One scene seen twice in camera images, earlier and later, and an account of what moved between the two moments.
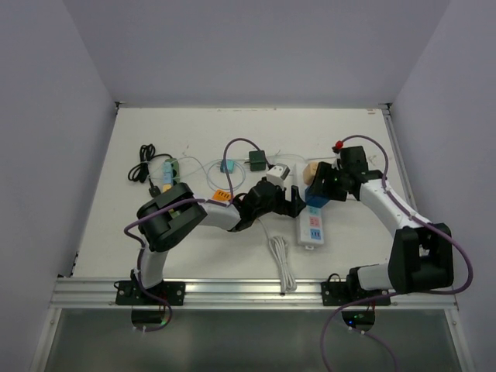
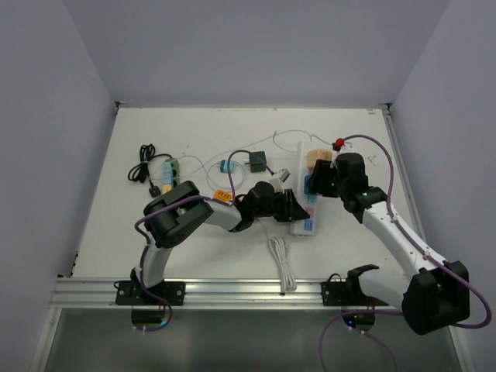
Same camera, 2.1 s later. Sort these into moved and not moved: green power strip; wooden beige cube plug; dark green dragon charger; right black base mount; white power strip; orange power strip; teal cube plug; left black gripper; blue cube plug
Moved: wooden beige cube plug; blue cube plug; white power strip
Not moved: right black base mount; orange power strip; left black gripper; green power strip; teal cube plug; dark green dragon charger
